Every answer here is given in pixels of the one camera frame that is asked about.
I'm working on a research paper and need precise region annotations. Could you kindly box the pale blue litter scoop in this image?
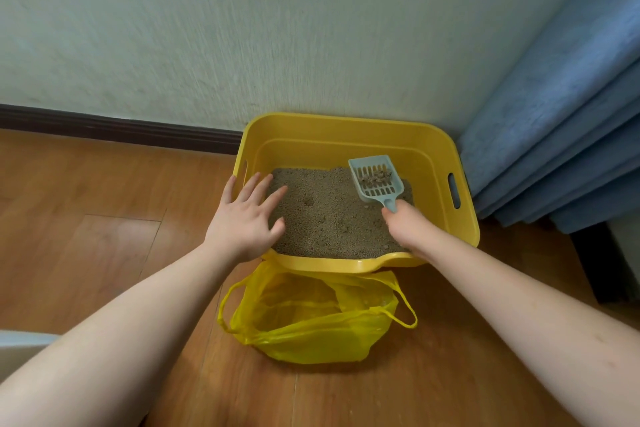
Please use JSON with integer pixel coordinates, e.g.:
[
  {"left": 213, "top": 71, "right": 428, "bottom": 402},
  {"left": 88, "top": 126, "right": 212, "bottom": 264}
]
[{"left": 347, "top": 155, "right": 405, "bottom": 214}]

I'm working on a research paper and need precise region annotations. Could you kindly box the person's left hand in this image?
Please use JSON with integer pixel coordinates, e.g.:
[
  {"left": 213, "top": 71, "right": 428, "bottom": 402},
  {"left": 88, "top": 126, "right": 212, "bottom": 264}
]
[{"left": 202, "top": 171, "right": 289, "bottom": 264}]

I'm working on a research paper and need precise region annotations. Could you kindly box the yellow litter box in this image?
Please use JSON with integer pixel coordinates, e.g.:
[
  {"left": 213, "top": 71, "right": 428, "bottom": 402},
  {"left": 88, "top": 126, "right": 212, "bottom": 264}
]
[{"left": 231, "top": 112, "right": 481, "bottom": 275}]

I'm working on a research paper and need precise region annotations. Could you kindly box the yellow plastic bag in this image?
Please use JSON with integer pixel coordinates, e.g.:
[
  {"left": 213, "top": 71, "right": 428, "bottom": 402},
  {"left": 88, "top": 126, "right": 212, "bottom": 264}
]
[{"left": 217, "top": 259, "right": 419, "bottom": 365}]

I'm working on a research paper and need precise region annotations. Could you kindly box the blue pleated curtain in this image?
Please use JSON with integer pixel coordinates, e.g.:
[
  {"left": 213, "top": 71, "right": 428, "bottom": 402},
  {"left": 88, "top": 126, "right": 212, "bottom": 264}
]
[{"left": 457, "top": 0, "right": 640, "bottom": 235}]

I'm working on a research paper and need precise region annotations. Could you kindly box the white bed frame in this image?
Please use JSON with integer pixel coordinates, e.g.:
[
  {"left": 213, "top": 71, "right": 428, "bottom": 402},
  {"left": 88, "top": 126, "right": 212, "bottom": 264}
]
[{"left": 0, "top": 330, "right": 61, "bottom": 382}]

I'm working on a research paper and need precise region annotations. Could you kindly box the person's right hand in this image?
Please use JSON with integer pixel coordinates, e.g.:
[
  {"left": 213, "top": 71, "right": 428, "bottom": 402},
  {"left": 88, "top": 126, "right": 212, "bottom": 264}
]
[{"left": 381, "top": 199, "right": 441, "bottom": 262}]

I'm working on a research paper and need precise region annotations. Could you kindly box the person's right forearm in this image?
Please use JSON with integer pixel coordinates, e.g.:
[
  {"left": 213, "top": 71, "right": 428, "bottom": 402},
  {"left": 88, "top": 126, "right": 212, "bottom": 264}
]
[{"left": 412, "top": 231, "right": 640, "bottom": 427}]

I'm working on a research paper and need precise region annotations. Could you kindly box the person's left forearm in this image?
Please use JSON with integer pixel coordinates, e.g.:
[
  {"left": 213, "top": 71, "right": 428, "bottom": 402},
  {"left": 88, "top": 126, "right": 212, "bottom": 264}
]
[{"left": 0, "top": 241, "right": 261, "bottom": 427}]

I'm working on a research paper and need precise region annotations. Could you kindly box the dark baseboard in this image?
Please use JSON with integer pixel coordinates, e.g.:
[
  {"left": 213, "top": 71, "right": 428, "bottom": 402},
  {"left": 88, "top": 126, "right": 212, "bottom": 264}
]
[{"left": 0, "top": 103, "right": 631, "bottom": 305}]

